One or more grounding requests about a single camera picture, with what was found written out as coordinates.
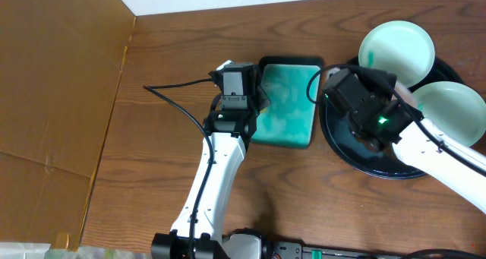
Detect mint plate top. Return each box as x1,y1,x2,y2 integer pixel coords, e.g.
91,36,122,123
358,21,435,87

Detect mint plate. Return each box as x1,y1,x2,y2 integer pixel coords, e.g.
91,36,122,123
358,21,435,87
412,81,485,147

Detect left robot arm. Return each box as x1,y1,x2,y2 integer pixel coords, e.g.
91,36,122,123
150,60,273,259

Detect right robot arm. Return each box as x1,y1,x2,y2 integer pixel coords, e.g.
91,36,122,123
371,74,485,212

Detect black rectangular water tray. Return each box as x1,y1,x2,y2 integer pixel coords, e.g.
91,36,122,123
251,55,324,149

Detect black round tray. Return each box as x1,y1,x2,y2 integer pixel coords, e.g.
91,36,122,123
319,58,465,179

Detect brown cardboard panel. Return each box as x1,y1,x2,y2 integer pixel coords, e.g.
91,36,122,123
1,0,135,250

